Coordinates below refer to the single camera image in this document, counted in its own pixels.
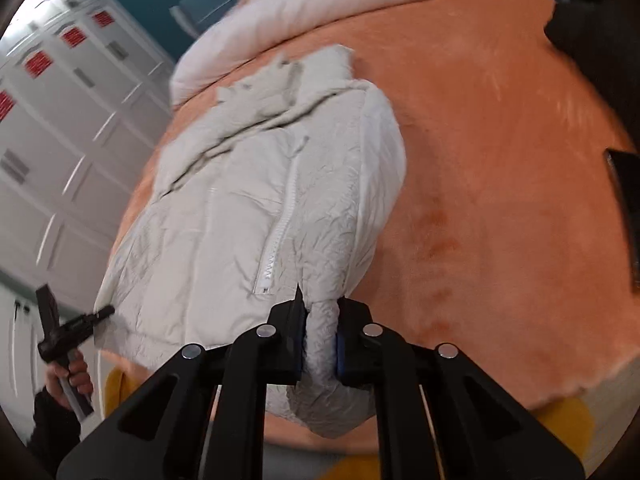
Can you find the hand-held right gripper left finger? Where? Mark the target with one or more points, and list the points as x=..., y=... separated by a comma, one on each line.
x=299, y=350

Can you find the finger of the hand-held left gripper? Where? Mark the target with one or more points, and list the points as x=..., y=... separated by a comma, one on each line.
x=100, y=313

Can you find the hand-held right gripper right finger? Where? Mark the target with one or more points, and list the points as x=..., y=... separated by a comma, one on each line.
x=341, y=355

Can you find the white puffer jacket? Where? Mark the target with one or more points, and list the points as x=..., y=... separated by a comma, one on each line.
x=210, y=240

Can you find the person's left forearm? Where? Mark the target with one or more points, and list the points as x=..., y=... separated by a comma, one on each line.
x=52, y=430

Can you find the person's left hand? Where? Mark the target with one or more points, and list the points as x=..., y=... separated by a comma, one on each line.
x=77, y=375

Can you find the white wardrobe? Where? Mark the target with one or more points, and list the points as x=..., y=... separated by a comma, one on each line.
x=75, y=160

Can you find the orange fleece blanket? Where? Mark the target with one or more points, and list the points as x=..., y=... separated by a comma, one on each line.
x=500, y=210

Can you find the red paper sticker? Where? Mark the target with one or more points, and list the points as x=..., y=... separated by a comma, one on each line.
x=72, y=36
x=38, y=63
x=102, y=18
x=5, y=105

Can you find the white pillow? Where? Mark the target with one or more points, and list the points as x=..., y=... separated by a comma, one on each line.
x=310, y=15

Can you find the dark cloth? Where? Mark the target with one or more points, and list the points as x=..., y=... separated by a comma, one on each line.
x=580, y=30

